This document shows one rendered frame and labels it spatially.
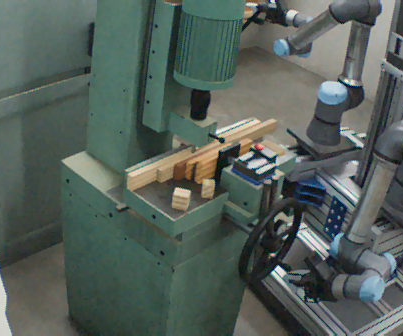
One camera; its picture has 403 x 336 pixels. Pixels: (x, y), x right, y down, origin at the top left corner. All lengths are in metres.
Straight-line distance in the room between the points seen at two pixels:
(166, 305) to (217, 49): 0.81
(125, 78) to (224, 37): 0.37
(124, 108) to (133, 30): 0.26
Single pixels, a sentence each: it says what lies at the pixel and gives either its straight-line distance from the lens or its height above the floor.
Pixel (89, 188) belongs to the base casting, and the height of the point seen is 0.78.
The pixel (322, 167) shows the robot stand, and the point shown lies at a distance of 2.32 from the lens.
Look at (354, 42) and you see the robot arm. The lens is 2.29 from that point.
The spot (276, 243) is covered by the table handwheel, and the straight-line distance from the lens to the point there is 1.68.
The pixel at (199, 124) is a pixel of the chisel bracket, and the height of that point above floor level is 1.07.
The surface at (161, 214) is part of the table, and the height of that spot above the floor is 0.89.
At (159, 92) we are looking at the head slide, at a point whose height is 1.13.
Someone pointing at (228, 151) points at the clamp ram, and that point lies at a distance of 1.75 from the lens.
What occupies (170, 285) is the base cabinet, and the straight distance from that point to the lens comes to 1.76.
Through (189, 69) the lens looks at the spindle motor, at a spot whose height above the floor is 1.25.
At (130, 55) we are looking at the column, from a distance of 1.73.
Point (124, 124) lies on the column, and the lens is 1.82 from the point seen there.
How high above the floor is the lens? 1.84
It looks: 31 degrees down
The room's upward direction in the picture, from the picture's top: 8 degrees clockwise
